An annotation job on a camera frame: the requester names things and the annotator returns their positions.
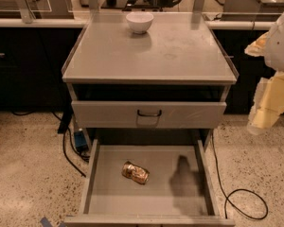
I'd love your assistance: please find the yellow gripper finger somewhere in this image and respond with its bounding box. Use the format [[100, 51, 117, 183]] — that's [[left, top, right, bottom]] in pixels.
[[244, 32, 268, 57], [247, 72, 284, 135]]

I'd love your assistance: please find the orange can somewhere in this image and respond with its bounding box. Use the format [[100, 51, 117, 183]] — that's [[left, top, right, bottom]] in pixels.
[[121, 162, 150, 184]]

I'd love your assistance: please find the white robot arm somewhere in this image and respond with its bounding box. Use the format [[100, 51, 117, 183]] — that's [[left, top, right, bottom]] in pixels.
[[244, 12, 284, 135]]

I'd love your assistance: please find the grey drawer cabinet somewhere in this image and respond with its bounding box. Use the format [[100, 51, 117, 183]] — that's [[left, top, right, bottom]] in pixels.
[[61, 10, 240, 227]]

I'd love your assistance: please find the grey open middle drawer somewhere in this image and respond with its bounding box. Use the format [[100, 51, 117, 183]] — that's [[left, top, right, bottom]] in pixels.
[[65, 140, 235, 227]]

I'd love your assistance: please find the grey top drawer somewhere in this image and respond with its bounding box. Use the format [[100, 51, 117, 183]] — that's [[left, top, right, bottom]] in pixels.
[[72, 101, 226, 129]]

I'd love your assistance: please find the white ceramic bowl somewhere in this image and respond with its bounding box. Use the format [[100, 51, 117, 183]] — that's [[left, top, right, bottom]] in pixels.
[[126, 11, 154, 34]]

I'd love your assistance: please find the blue power box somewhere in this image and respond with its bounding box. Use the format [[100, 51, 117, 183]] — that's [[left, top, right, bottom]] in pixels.
[[73, 131, 88, 152]]

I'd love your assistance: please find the blue tape piece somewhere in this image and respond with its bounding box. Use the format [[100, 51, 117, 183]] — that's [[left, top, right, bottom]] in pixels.
[[40, 217, 53, 227]]

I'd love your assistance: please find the black floor cable right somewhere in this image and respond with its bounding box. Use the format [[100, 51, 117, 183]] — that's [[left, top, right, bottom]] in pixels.
[[210, 132, 270, 221]]

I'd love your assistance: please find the black drawer handle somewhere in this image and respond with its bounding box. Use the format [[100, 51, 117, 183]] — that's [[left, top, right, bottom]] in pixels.
[[136, 110, 162, 117]]

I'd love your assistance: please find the white horizontal rail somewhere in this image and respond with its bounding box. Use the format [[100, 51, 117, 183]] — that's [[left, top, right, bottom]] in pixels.
[[0, 18, 273, 30]]

